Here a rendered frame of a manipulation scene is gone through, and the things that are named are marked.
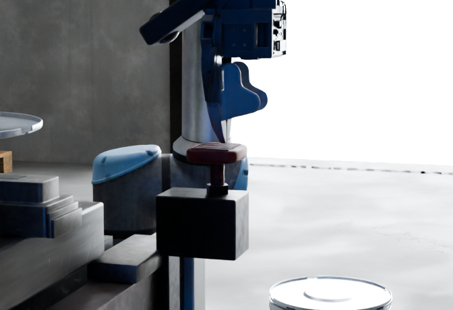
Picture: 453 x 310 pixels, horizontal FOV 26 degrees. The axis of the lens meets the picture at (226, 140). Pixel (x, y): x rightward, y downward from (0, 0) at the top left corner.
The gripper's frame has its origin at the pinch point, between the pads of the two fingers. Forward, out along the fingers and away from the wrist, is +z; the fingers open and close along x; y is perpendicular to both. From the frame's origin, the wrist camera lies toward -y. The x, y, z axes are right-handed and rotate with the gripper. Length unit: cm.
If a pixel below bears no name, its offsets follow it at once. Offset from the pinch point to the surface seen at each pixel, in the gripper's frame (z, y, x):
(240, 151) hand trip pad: 2.1, 2.9, -0.8
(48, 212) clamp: 4.8, -8.4, -25.8
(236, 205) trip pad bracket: 8.0, 2.9, -2.7
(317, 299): 53, -10, 113
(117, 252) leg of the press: 13.5, -10.2, -5.5
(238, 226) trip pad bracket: 10.5, 2.9, -1.6
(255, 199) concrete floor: 78, -89, 355
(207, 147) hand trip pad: 1.6, -0.5, -2.1
